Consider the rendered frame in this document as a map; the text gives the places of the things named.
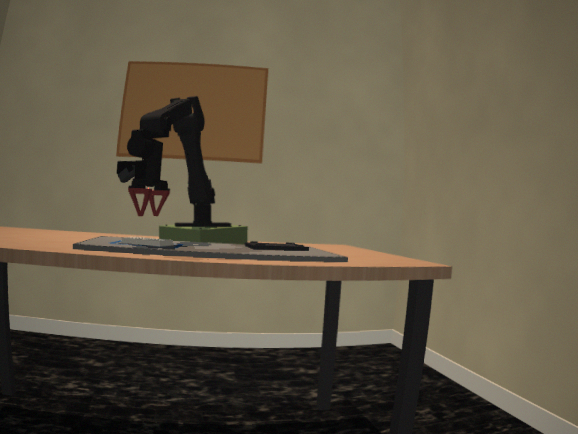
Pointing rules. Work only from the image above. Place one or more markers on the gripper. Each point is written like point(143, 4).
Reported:
point(153, 170)

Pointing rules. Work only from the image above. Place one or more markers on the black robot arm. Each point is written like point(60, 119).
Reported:
point(188, 125)

